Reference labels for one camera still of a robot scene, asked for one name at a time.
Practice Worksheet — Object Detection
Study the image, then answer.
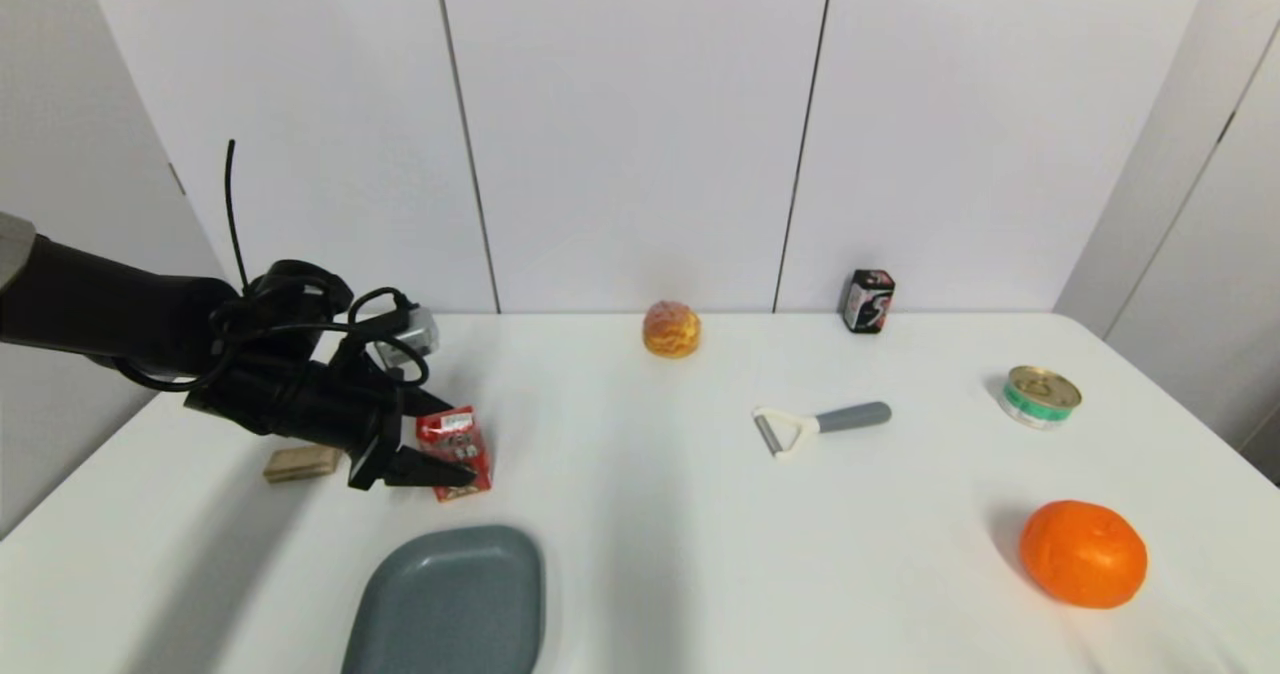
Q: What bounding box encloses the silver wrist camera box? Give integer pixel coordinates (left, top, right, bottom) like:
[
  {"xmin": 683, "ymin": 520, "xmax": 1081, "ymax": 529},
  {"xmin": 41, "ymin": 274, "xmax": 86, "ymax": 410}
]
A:
[{"xmin": 374, "ymin": 304, "xmax": 442, "ymax": 372}]

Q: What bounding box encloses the orange fruit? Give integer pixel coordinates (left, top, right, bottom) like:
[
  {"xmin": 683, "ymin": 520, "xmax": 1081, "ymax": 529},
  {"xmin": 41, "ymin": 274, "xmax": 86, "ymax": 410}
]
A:
[{"xmin": 1018, "ymin": 499, "xmax": 1149, "ymax": 610}]

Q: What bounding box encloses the grey plastic plate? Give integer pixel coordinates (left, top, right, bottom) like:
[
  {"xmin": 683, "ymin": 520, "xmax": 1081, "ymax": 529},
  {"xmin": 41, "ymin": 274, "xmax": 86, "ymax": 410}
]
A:
[{"xmin": 340, "ymin": 523, "xmax": 547, "ymax": 674}]

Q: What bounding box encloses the red milk carton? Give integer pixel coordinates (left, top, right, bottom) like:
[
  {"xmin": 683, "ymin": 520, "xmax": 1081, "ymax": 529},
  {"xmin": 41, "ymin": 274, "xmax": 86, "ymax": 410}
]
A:
[{"xmin": 414, "ymin": 405, "xmax": 494, "ymax": 504}]

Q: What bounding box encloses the black gum box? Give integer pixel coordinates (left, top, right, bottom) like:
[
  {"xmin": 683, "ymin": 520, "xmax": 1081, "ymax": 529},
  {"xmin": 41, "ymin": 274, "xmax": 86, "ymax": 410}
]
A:
[{"xmin": 841, "ymin": 269, "xmax": 897, "ymax": 336}]

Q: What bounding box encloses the green labelled tin can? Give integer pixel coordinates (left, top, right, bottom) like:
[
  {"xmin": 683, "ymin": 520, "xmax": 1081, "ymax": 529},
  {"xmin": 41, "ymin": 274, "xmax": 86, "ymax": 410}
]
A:
[{"xmin": 996, "ymin": 364, "xmax": 1083, "ymax": 431}]

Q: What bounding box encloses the white peeler grey handle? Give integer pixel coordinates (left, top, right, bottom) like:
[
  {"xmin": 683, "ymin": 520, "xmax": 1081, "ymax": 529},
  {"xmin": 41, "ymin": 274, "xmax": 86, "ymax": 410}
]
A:
[{"xmin": 751, "ymin": 400, "xmax": 893, "ymax": 460}]

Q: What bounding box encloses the small wooden block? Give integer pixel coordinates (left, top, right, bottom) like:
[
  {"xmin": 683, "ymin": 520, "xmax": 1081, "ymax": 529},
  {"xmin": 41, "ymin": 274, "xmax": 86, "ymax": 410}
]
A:
[{"xmin": 262, "ymin": 443, "xmax": 347, "ymax": 484}]

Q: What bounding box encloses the golden cream puff bread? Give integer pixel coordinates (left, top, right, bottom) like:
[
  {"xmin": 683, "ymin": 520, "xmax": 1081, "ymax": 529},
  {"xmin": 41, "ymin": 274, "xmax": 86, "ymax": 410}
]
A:
[{"xmin": 641, "ymin": 300, "xmax": 703, "ymax": 361}]

